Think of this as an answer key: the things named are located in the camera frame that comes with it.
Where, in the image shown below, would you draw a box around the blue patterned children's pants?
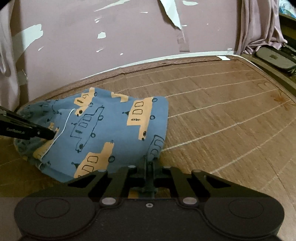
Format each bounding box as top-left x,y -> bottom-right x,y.
14,87 -> 169,182

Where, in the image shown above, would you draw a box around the pink curtain left side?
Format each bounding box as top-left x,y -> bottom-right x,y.
1,1 -> 28,111

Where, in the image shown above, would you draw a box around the pink curtain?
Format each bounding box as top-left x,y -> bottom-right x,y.
236,0 -> 287,55
1,1 -> 28,111

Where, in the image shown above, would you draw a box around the brown woven bamboo bed mat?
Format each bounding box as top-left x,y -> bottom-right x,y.
45,56 -> 295,203

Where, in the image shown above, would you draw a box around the grey zip bag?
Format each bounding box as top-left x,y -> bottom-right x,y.
255,47 -> 295,72

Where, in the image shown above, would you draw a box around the pink curtain right side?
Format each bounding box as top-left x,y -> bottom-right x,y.
236,0 -> 287,55

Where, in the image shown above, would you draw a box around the dark wooden shelf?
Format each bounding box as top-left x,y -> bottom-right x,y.
242,10 -> 295,95

